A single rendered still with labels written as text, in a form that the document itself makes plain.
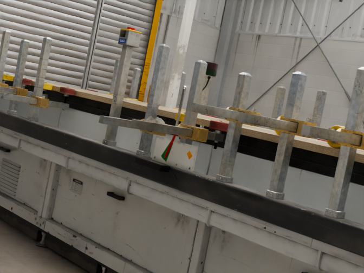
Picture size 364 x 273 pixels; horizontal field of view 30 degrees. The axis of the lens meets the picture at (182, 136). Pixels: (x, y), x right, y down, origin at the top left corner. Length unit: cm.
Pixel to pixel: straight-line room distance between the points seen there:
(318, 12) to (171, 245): 912
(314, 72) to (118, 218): 850
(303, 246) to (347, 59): 908
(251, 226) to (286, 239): 16
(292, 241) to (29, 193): 221
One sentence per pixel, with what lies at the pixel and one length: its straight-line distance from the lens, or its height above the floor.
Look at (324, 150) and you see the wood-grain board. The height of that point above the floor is 89.
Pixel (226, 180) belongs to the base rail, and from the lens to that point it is 245.
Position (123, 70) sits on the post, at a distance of 303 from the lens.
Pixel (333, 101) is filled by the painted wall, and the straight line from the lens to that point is 1122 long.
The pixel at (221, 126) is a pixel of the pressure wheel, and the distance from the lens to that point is 266.
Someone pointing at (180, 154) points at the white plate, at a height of 75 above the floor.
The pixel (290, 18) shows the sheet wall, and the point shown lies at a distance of 1220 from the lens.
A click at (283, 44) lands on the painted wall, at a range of 1213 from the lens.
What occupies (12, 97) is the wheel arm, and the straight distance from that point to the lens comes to 356.
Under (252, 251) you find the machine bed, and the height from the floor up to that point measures 44.
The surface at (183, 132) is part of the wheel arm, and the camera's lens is 256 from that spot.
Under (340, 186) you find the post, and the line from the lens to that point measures 212.
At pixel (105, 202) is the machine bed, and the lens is 345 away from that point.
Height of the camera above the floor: 96
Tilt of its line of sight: 3 degrees down
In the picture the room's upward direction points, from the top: 11 degrees clockwise
